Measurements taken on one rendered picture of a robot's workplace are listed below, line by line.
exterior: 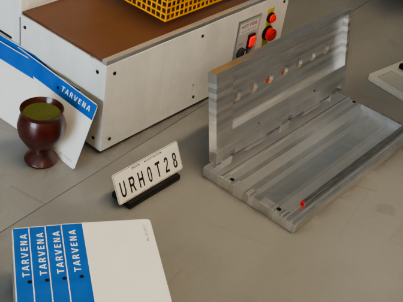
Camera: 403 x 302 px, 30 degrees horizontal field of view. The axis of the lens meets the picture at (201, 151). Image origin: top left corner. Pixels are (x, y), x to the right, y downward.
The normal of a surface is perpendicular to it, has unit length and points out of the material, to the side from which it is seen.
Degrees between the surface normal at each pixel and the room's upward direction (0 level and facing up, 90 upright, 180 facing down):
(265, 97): 79
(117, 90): 90
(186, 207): 0
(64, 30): 0
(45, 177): 0
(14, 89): 63
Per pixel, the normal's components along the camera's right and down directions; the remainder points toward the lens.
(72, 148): -0.60, 0.04
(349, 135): 0.14, -0.80
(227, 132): 0.76, 0.30
